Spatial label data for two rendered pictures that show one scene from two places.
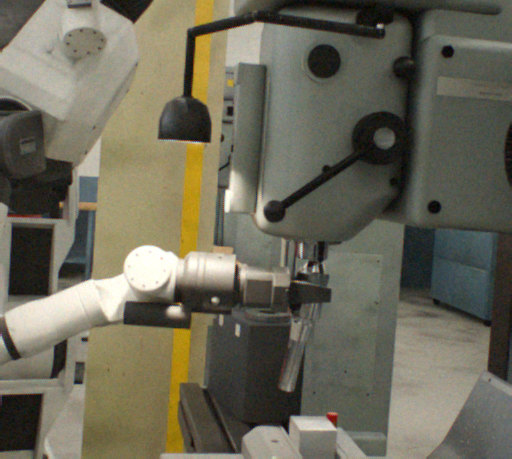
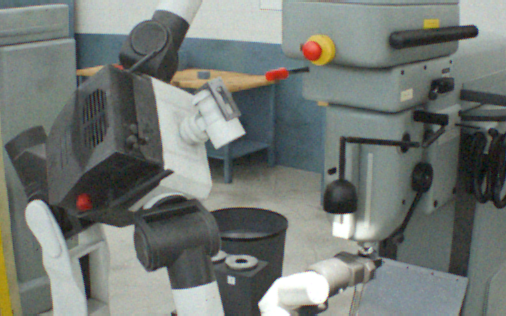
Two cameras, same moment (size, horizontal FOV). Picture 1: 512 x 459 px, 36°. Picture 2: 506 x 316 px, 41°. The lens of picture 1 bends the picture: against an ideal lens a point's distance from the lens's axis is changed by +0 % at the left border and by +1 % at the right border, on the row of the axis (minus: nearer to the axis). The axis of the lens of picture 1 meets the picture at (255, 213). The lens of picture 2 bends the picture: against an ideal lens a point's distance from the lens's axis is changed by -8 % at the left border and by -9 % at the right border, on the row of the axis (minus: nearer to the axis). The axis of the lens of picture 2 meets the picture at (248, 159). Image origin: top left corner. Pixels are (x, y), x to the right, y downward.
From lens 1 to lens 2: 1.29 m
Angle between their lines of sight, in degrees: 43
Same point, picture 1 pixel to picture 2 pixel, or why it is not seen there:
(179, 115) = (351, 197)
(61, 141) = not seen: hidden behind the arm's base
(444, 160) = (438, 178)
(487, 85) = (449, 133)
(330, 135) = (404, 182)
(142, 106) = not seen: outside the picture
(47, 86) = (196, 177)
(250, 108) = (355, 172)
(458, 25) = (440, 104)
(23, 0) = (147, 105)
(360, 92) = (413, 153)
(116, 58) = not seen: hidden behind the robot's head
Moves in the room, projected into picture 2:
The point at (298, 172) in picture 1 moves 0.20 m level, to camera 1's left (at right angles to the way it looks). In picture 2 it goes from (394, 208) to (335, 231)
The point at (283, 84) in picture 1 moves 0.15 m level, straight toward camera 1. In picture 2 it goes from (386, 159) to (440, 174)
